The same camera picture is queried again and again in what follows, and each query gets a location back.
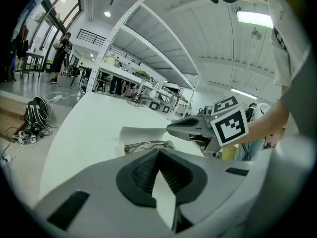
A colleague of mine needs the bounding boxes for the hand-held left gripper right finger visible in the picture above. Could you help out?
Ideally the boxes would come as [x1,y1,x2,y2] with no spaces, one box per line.
[158,148,253,238]

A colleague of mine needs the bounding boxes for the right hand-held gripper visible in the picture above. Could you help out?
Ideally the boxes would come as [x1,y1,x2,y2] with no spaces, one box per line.
[166,95,250,156]

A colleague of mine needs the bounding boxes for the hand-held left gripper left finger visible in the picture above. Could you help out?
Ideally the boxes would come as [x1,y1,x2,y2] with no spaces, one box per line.
[33,148,174,238]

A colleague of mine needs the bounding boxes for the white glasses case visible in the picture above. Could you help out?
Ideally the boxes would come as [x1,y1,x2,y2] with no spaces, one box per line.
[118,126,206,158]

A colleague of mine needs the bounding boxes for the person's right forearm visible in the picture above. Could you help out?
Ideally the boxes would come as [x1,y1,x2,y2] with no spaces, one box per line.
[244,99,290,146]

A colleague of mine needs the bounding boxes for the thin-framed glasses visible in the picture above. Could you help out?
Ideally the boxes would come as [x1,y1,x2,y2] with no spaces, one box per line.
[124,139,174,154]

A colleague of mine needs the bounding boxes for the yellow object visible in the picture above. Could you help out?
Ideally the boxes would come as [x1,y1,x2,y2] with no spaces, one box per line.
[221,144,240,161]

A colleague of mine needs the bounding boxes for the silver desk lamp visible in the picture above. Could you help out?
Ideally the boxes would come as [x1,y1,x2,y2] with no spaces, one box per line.
[127,80,162,108]

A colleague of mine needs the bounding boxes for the long ceiling tube light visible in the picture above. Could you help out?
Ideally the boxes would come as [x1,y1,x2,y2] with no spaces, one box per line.
[230,87,258,100]

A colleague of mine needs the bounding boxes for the black backpack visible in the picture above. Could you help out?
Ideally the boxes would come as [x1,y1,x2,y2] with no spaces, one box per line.
[24,96,54,133]

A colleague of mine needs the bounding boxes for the white metal shelf rack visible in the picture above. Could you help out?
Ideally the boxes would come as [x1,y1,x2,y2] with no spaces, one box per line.
[91,0,201,115]

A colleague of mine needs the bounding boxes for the rectangular ceiling light panel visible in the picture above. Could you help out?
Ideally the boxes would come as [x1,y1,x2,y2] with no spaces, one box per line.
[236,10,274,29]

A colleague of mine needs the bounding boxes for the black framed table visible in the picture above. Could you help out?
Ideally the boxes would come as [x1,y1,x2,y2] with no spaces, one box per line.
[21,50,46,79]

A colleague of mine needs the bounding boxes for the person's white shirt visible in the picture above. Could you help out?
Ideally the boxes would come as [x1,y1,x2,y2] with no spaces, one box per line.
[262,0,317,143]

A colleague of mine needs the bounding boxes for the hanging dark clothes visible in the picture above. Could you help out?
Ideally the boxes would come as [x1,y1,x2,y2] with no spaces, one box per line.
[9,23,31,59]

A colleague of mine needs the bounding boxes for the white plug adapter with cable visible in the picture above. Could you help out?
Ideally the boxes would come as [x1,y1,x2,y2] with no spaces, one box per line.
[1,132,38,164]

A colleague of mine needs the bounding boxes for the black wall railing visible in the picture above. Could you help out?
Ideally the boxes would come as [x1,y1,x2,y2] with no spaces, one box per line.
[76,28,107,47]

